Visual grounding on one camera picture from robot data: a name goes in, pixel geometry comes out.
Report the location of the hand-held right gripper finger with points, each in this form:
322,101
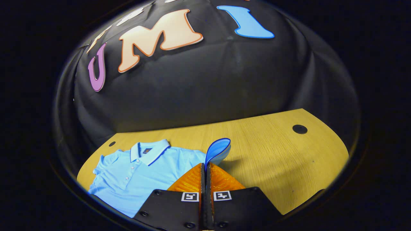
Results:
209,199
202,199

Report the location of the light blue T-shirt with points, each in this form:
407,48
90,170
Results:
135,179

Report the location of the black backdrop cloth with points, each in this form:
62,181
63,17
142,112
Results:
208,89

